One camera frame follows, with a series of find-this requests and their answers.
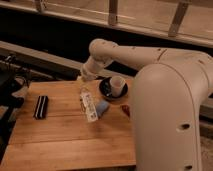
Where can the blue sponge block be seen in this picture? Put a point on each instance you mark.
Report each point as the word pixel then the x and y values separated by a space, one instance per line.
pixel 102 107

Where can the white cup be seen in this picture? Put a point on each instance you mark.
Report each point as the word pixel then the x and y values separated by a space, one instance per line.
pixel 117 83

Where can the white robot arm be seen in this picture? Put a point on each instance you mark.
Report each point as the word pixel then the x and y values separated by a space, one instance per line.
pixel 165 99

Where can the dark red oblong object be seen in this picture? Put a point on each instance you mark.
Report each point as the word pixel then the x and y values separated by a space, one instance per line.
pixel 125 109

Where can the clear plastic bottle white label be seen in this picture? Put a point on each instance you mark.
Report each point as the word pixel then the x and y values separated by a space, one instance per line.
pixel 88 105

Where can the black equipment at left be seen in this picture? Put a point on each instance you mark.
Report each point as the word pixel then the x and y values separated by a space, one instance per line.
pixel 10 82

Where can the black saucer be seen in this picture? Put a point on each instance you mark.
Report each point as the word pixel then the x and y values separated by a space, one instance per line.
pixel 105 83

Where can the black striped case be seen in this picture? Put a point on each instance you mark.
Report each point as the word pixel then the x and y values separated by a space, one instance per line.
pixel 41 107

